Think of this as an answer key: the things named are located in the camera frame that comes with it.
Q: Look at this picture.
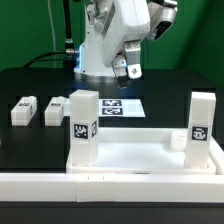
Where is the white marker sheet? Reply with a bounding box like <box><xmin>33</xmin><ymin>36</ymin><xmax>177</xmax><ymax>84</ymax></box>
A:
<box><xmin>61</xmin><ymin>97</ymin><xmax>146</xmax><ymax>118</ymax></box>

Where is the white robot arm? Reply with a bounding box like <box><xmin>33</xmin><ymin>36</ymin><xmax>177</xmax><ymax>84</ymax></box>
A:
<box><xmin>74</xmin><ymin>0</ymin><xmax>150</xmax><ymax>88</ymax></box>

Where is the white desk top tray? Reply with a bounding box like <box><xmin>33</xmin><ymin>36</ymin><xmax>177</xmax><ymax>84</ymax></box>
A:
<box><xmin>66</xmin><ymin>127</ymin><xmax>224</xmax><ymax>175</ymax></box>

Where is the white front fence bar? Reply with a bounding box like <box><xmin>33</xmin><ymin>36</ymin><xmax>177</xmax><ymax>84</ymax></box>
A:
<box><xmin>0</xmin><ymin>173</ymin><xmax>224</xmax><ymax>203</ymax></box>

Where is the thin white cable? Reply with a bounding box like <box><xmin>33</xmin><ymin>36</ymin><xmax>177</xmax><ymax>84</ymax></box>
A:
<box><xmin>46</xmin><ymin>0</ymin><xmax>57</xmax><ymax>69</ymax></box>

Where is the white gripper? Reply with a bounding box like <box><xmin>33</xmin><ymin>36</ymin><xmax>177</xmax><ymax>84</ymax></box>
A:
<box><xmin>94</xmin><ymin>0</ymin><xmax>150</xmax><ymax>88</ymax></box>

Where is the black cable vertical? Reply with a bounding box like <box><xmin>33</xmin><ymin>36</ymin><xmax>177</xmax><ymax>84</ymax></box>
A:
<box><xmin>63</xmin><ymin>0</ymin><xmax>74</xmax><ymax>70</ymax></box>

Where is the black cable horizontal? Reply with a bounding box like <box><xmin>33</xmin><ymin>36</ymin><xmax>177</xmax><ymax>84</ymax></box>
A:
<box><xmin>23</xmin><ymin>48</ymin><xmax>79</xmax><ymax>69</ymax></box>

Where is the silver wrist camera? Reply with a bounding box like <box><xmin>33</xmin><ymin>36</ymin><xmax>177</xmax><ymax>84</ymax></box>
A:
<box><xmin>147</xmin><ymin>0</ymin><xmax>178</xmax><ymax>41</ymax></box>

